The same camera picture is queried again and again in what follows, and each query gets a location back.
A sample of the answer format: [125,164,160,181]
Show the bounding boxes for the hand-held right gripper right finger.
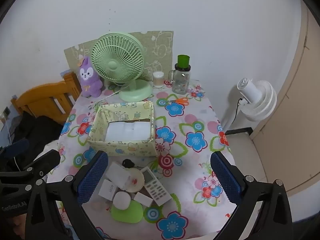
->
[210,151,293,240]

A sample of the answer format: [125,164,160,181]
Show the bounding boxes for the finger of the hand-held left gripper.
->
[0,139,30,161]
[22,149,61,180]

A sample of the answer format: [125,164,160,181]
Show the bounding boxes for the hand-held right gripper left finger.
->
[24,151,109,240]

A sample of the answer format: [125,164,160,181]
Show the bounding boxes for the white charger grey print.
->
[98,179,119,201]

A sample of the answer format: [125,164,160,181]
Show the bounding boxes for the large white power adapter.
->
[105,162,133,190]

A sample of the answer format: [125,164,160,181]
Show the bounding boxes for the small white round ball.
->
[114,191,132,209]

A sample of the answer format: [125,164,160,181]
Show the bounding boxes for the round cream compact mirror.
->
[120,169,145,193]

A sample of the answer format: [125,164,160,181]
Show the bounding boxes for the light green oval case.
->
[111,201,144,224]

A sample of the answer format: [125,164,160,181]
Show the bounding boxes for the small white box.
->
[134,192,153,207]

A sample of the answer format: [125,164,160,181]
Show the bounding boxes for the white remote control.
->
[140,166,172,205]

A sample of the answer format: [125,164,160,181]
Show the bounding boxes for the yellow printed box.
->
[87,101,157,157]

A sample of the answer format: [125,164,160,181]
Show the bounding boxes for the person's left hand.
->
[10,214,26,233]

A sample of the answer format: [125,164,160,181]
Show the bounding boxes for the dark clothes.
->
[0,112,63,173]

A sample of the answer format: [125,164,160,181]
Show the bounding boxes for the black floor strip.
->
[224,127,253,137]

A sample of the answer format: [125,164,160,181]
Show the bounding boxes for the wooden chair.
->
[10,71,82,125]

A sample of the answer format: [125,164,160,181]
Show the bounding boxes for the floral tablecloth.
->
[46,79,233,240]

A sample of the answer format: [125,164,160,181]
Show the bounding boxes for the beige cabinet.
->
[250,5,320,198]

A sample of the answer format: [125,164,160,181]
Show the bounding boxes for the purple plush rabbit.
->
[78,56,103,98]

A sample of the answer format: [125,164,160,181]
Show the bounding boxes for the white standing fan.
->
[221,77,277,133]

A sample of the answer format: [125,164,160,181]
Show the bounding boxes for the orange scissors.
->
[164,97,190,106]

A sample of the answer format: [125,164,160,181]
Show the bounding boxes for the glass jar mug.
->
[168,64,192,95]

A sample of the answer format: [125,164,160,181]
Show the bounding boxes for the green desk fan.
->
[90,32,153,102]

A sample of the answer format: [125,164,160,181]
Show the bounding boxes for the cotton swab jar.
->
[152,71,165,88]

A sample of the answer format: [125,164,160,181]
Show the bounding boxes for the green plastic cup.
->
[177,54,191,68]

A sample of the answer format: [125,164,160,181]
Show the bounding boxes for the beige cartoon board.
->
[64,31,174,82]

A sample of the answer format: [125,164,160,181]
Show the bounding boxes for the black fan cable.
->
[230,97,247,128]

